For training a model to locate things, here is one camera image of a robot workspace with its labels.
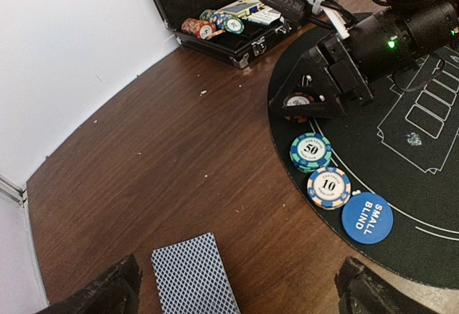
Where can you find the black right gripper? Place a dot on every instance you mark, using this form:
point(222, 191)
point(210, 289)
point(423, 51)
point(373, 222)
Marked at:
point(379, 45)

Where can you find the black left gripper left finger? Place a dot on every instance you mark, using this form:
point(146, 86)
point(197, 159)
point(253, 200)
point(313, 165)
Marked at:
point(117, 290)

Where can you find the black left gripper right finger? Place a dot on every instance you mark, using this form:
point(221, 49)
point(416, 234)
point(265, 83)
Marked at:
point(362, 290)

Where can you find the red black chips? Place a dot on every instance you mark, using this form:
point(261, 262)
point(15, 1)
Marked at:
point(295, 99)

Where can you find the green chips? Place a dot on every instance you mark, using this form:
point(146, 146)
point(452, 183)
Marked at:
point(310, 151)

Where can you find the blue playing card deck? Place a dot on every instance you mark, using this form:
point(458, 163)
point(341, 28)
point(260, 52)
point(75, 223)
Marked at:
point(191, 278)

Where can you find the blue small blind button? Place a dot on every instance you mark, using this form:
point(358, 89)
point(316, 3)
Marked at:
point(367, 218)

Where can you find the white blue chips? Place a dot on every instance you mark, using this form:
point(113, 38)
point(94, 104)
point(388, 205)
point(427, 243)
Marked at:
point(329, 188)

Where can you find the round black poker mat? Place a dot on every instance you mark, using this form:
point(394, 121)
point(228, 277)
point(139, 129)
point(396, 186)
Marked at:
point(404, 147)

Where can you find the green chip row in case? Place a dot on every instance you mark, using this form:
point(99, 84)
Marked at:
point(223, 21)

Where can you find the yellow card box in case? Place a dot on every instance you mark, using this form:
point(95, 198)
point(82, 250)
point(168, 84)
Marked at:
point(241, 8)

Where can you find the black poker chip case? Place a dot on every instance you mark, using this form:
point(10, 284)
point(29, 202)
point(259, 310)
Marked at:
point(238, 50)

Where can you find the red chip row in case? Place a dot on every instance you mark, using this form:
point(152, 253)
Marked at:
point(201, 29)

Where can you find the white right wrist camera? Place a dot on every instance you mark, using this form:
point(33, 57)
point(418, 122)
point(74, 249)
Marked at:
point(327, 14)

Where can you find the left aluminium frame post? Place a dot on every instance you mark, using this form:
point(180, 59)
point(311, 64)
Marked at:
point(22, 287)

